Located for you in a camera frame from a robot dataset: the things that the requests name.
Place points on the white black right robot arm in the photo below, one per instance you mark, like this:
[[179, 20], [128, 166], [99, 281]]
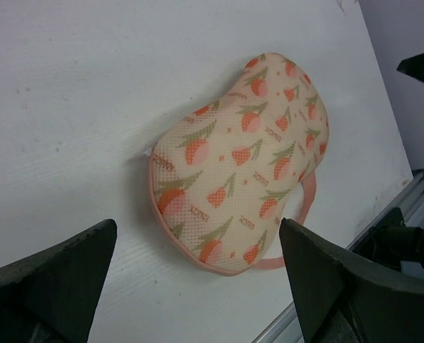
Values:
[[391, 242]]

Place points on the floral mesh laundry bag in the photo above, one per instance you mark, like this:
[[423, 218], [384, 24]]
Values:
[[219, 180]]

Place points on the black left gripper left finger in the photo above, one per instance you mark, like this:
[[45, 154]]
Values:
[[52, 295]]

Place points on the aluminium mounting rail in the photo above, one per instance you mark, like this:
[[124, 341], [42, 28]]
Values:
[[345, 214]]

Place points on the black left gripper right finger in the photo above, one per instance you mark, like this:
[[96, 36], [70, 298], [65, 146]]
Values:
[[341, 296]]

